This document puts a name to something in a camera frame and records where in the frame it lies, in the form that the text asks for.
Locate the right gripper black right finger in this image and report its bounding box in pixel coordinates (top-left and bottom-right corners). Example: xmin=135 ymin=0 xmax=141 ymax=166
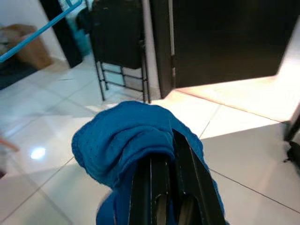
xmin=172 ymin=127 xmax=227 ymax=225

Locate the brown cardboard box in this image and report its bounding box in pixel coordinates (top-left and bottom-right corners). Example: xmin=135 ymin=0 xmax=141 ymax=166
xmin=0 ymin=23 xmax=53 ymax=70

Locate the blue plastic hanger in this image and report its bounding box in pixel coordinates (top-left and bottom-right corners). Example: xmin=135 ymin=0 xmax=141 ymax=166
xmin=0 ymin=0 xmax=83 ymax=63

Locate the black door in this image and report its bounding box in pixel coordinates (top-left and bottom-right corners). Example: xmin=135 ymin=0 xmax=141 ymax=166
xmin=150 ymin=0 xmax=297 ymax=99

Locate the blue mesh garment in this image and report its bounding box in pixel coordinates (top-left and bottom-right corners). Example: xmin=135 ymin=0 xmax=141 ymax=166
xmin=71 ymin=100 xmax=232 ymax=225

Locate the black folding chair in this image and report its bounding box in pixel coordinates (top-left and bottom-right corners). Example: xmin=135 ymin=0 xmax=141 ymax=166
xmin=89 ymin=0 xmax=150 ymax=104

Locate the black tripod leg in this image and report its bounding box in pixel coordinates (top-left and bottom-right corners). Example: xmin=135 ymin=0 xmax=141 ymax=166
xmin=283 ymin=112 xmax=300 ymax=165

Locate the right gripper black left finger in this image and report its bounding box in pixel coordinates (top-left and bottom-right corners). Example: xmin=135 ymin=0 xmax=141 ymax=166
xmin=128 ymin=156 xmax=173 ymax=225

